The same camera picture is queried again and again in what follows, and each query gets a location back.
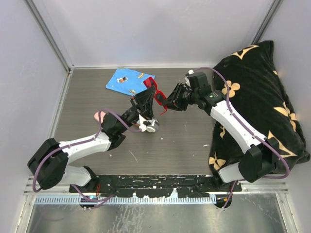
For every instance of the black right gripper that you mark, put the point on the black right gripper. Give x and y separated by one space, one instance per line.
174 101

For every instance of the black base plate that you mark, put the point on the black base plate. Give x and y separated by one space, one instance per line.
156 186

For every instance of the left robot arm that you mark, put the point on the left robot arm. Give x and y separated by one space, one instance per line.
51 164

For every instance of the red sunglasses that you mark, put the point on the red sunglasses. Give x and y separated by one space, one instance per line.
159 95

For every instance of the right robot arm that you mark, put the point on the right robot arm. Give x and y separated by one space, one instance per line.
260 153

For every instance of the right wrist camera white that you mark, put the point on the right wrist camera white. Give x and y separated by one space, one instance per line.
187 81

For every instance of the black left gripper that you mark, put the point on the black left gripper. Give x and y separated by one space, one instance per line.
142 103

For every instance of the pink glasses case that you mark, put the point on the pink glasses case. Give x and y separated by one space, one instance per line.
99 116

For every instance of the black floral plush pillow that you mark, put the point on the black floral plush pillow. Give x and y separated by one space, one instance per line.
255 90

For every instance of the aluminium front rail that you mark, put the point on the aluminium front rail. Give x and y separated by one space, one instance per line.
66 194

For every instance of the blue cartoon print cloth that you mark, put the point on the blue cartoon print cloth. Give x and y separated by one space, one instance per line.
128 81

